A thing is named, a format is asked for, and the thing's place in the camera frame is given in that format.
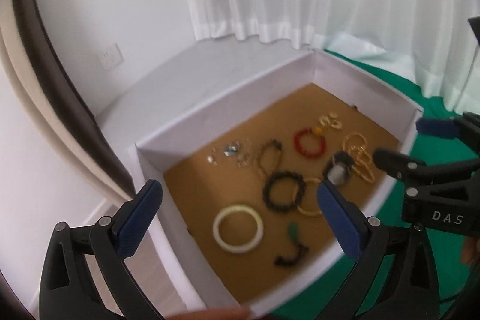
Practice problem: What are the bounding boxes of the red bead bracelet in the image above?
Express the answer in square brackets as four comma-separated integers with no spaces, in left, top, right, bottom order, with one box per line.
[293,126,326,160]

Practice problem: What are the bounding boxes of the black bead bracelet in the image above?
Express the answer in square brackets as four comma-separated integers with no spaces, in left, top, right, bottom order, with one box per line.
[262,170,308,213]

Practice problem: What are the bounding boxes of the brown wooden bead bracelet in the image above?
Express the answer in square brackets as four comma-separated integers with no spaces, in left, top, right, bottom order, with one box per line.
[256,139,283,181]

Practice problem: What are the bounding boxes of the person right hand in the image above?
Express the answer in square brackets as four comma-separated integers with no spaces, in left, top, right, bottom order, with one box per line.
[460,237,480,266]

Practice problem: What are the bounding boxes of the person left hand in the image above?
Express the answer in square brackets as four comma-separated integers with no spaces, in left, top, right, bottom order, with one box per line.
[167,307,252,320]

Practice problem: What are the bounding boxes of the green velvet cloth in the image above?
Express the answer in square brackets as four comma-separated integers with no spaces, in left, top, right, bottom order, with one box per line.
[270,52,474,319]

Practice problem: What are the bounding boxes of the dark watch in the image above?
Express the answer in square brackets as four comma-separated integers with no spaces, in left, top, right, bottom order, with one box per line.
[323,151,355,187]

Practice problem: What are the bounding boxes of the gold earrings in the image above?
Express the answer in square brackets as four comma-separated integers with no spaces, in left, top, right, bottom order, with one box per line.
[318,112,343,130]

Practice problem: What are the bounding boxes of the thin gold bangle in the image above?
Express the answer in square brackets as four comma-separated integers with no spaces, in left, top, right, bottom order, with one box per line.
[297,177,322,218]

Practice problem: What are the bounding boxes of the white cardboard box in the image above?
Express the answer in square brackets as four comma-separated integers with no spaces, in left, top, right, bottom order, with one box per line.
[97,42,425,319]

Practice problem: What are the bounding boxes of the white jade bangle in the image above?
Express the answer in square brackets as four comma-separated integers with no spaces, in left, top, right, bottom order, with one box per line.
[212,204,264,254]

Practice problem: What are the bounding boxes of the green pendant black cord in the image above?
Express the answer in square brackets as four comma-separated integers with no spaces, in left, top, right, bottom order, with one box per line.
[273,223,310,268]

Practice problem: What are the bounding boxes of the white wall socket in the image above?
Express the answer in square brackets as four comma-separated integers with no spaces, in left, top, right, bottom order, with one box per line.
[97,43,124,71]

